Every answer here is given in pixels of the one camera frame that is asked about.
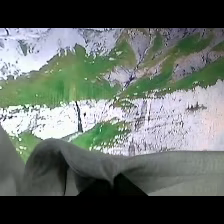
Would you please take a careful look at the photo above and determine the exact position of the grey shirt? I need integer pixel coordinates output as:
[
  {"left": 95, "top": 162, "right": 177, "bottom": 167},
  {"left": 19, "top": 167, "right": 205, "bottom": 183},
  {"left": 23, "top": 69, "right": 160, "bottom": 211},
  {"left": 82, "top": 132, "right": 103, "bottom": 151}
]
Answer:
[{"left": 0, "top": 123, "right": 224, "bottom": 197}]

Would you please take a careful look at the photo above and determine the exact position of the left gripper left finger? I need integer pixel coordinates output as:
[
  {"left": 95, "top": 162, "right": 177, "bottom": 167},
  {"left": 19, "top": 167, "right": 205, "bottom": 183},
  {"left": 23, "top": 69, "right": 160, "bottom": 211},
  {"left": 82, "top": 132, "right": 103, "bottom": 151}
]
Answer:
[{"left": 76, "top": 179, "right": 114, "bottom": 197}]

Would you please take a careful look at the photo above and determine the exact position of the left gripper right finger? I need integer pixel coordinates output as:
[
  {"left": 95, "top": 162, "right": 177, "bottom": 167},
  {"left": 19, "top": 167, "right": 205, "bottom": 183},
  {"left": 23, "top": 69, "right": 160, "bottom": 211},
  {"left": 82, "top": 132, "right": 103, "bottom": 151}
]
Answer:
[{"left": 113, "top": 173, "right": 149, "bottom": 197}]

